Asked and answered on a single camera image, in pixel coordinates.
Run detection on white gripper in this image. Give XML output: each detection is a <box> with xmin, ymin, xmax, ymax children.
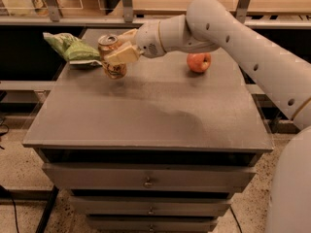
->
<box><xmin>104</xmin><ymin>21</ymin><xmax>165</xmax><ymax>65</ymax></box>

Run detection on orange soda can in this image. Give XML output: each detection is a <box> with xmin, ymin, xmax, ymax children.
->
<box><xmin>98</xmin><ymin>34</ymin><xmax>127</xmax><ymax>80</ymax></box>

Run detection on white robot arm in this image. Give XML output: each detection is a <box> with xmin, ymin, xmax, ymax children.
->
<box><xmin>105</xmin><ymin>0</ymin><xmax>311</xmax><ymax>233</ymax></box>

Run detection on green jalapeno chip bag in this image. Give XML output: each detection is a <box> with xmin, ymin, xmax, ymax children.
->
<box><xmin>43</xmin><ymin>32</ymin><xmax>101</xmax><ymax>66</ymax></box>

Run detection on red apple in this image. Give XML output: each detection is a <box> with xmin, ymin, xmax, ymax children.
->
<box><xmin>187</xmin><ymin>52</ymin><xmax>212</xmax><ymax>74</ymax></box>

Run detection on grey drawer cabinet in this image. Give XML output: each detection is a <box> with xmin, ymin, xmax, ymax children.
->
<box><xmin>21</xmin><ymin>28</ymin><xmax>274</xmax><ymax>233</ymax></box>

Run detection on top drawer with knob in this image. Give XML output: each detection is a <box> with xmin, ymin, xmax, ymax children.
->
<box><xmin>43</xmin><ymin>163</ymin><xmax>256</xmax><ymax>192</ymax></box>

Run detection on drawer with knob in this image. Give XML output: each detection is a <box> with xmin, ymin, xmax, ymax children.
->
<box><xmin>43</xmin><ymin>163</ymin><xmax>256</xmax><ymax>192</ymax></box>
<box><xmin>70</xmin><ymin>196</ymin><xmax>230</xmax><ymax>217</ymax></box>
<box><xmin>86</xmin><ymin>216</ymin><xmax>218</xmax><ymax>233</ymax></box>

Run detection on middle drawer with knob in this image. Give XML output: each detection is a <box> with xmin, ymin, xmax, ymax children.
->
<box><xmin>70</xmin><ymin>196</ymin><xmax>230</xmax><ymax>217</ymax></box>

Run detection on bottom drawer with knob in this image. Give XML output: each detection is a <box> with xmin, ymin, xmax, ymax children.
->
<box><xmin>86</xmin><ymin>216</ymin><xmax>218</xmax><ymax>233</ymax></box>

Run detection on metal railing frame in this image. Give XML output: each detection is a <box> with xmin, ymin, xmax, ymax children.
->
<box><xmin>0</xmin><ymin>0</ymin><xmax>311</xmax><ymax>25</ymax></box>

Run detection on black cable on floor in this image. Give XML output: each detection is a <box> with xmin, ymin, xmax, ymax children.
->
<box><xmin>0</xmin><ymin>184</ymin><xmax>20</xmax><ymax>233</ymax></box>

